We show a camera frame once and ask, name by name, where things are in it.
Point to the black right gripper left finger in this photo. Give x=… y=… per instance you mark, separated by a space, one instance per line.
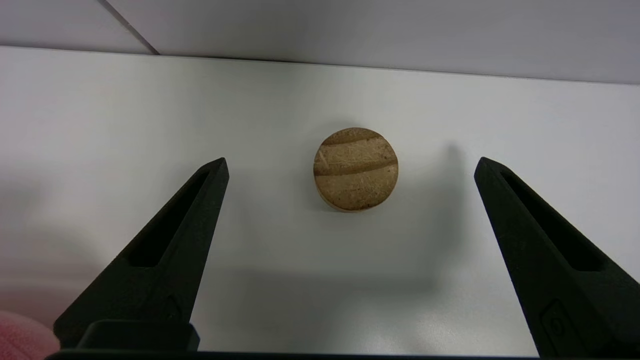
x=175 y=260

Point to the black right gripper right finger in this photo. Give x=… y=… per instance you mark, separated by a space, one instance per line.
x=550 y=270

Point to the small wooden cylinder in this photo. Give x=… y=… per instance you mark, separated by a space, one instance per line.
x=356 y=170

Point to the pink plush peach toy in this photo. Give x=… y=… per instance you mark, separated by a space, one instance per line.
x=22 y=340

